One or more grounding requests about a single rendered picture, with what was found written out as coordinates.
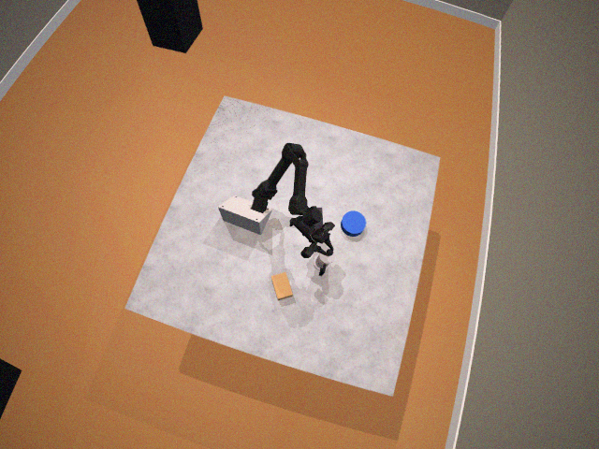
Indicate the glass coffee press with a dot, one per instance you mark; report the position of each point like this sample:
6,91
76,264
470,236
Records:
322,262

